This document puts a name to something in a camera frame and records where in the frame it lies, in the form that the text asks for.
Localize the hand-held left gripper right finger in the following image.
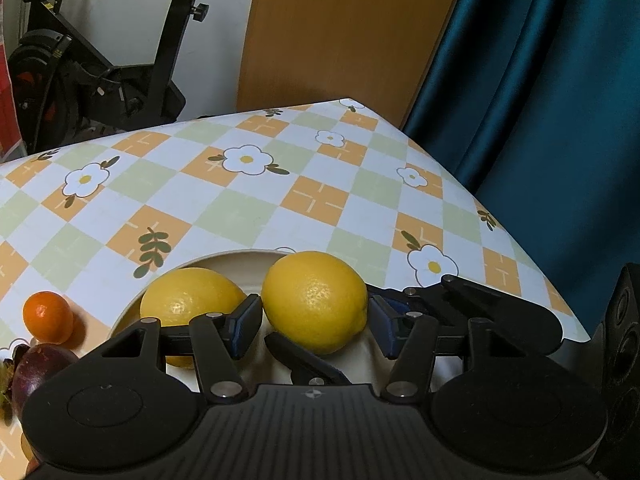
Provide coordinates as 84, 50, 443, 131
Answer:
368, 295, 531, 403

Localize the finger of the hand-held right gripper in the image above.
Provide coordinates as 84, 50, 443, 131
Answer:
367, 274, 563, 356
264, 332, 353, 387

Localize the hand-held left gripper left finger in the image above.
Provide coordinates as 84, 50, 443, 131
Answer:
102, 294, 263, 403

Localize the yellow lemon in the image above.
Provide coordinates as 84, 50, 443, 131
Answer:
140, 267, 248, 368
261, 251, 370, 356

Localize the cream round plate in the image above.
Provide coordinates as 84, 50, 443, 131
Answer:
107, 247, 441, 396

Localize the checkered floral tablecloth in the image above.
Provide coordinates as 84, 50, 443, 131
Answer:
0, 99, 591, 480

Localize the small orange tangerine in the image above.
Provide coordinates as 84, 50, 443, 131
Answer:
23, 291, 75, 345

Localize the teal curtain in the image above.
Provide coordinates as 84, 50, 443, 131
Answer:
402, 0, 640, 341

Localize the purple passion fruit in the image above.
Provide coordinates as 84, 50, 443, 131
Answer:
0, 342, 81, 418

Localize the wooden board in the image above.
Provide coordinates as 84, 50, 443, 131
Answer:
236, 0, 473, 131

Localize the black exercise bike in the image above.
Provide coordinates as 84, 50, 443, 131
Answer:
7, 0, 261, 141

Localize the red printed wall tapestry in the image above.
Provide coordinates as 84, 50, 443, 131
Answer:
0, 57, 26, 161

